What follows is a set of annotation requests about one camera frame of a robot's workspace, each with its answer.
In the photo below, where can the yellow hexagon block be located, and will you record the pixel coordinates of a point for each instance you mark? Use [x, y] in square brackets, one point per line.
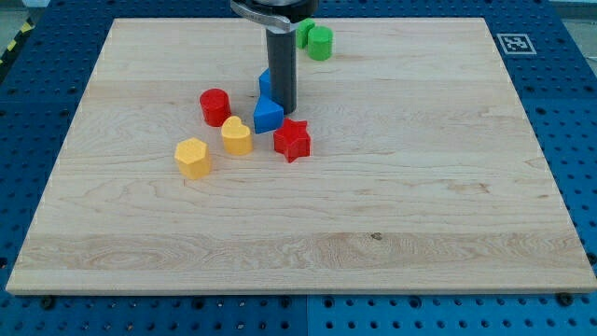
[193, 158]

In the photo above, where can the yellow heart block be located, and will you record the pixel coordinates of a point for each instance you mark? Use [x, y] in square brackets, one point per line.
[236, 136]

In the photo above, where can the green block behind rod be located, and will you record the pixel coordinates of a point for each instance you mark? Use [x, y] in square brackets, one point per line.
[302, 33]

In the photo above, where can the light wooden board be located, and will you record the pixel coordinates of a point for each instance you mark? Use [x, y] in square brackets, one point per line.
[425, 176]

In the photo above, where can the white fiducial marker tag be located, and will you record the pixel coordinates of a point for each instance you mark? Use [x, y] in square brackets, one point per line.
[516, 44]

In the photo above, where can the red star block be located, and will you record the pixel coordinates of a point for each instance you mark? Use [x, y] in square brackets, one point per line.
[292, 139]

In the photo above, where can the blue triangle block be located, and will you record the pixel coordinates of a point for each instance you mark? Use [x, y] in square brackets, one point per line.
[268, 115]

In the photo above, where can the red cylinder block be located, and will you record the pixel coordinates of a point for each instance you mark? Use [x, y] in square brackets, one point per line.
[215, 106]

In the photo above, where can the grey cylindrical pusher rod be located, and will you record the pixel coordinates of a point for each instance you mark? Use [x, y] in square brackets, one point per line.
[281, 49]

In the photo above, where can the green cylinder block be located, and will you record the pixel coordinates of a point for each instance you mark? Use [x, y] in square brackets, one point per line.
[320, 43]

